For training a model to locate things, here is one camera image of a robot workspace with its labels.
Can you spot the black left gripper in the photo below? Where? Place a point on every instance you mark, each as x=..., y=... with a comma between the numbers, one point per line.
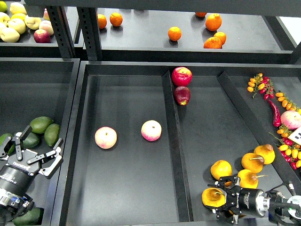
x=21, y=169

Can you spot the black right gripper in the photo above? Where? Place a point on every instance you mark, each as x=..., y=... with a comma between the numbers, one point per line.
x=241, y=201

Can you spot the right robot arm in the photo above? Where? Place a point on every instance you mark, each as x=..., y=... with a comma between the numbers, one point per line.
x=280, y=210

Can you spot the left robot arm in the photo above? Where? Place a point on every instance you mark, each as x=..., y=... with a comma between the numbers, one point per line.
x=13, y=206

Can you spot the dark avocado middle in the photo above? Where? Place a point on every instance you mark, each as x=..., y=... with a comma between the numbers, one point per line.
x=31, y=141

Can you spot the green avocado right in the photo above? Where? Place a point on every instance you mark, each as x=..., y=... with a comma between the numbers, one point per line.
x=51, y=134

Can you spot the green avocado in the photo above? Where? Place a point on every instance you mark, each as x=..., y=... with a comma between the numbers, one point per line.
x=2, y=138
x=51, y=134
x=40, y=124
x=31, y=218

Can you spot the green avocado top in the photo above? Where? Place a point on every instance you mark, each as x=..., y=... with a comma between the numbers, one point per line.
x=40, y=124

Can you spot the green avocado far left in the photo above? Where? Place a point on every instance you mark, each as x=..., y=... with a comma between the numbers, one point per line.
x=2, y=138

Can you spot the yellow pear with stem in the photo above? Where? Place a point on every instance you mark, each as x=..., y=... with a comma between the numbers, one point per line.
x=252, y=162

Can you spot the green avocado bottom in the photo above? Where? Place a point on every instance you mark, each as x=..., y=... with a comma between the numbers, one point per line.
x=31, y=218

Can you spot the black left tray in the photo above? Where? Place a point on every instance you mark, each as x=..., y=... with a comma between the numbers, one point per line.
x=33, y=87

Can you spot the black tray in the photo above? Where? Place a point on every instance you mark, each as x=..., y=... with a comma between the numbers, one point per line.
x=33, y=87
x=160, y=183

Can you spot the pink apple left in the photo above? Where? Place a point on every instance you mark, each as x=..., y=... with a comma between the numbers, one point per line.
x=105, y=137

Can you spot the pink apple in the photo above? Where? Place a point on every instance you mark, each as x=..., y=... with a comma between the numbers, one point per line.
x=151, y=130
x=105, y=137

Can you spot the cherry tomato bunch lower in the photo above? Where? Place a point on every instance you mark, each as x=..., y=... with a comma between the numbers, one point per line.
x=289, y=149

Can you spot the red chili pepper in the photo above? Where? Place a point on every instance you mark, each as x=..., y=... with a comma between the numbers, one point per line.
x=276, y=114

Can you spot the white label card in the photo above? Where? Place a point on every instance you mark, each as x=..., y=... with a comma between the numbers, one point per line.
x=296, y=136

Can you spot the pink apple right edge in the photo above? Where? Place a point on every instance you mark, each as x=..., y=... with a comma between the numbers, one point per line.
x=291, y=119

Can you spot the pink apple centre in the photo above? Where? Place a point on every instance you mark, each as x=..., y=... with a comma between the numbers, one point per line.
x=151, y=130

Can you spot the black centre tray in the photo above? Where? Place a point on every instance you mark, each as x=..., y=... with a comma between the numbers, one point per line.
x=160, y=183

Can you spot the orange cherry tomato bunch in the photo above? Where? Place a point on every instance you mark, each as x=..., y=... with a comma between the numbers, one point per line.
x=287, y=103

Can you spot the dark red apple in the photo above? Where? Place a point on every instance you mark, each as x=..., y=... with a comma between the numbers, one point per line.
x=182, y=95

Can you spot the cherry tomato bunch top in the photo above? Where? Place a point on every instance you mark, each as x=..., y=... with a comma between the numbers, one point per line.
x=260, y=84

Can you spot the red apple on shelf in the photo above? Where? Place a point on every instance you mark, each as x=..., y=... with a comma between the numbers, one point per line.
x=42, y=36

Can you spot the yellow apple front left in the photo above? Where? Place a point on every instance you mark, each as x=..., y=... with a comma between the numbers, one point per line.
x=9, y=35

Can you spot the pale peach on shelf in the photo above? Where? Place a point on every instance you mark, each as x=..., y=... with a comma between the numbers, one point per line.
x=47, y=26

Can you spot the yellow apple middle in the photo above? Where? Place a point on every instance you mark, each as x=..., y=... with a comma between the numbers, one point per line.
x=18, y=25

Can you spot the yellow apple with stem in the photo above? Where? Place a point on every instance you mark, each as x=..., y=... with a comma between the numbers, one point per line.
x=32, y=22

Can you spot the yellow apple left edge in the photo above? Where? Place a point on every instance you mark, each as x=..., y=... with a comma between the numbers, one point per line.
x=4, y=18

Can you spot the yellow lemon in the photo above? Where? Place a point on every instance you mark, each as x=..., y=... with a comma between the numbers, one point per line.
x=18, y=16

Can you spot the black perforated post left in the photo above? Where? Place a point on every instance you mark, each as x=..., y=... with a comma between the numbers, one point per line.
x=62, y=32

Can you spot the black perforated post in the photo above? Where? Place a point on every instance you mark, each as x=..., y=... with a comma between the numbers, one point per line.
x=62, y=32
x=88, y=21

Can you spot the pale peach behind post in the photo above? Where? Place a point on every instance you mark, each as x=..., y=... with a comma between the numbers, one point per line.
x=46, y=15

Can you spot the black perforated post right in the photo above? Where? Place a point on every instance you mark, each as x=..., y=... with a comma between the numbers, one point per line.
x=88, y=21

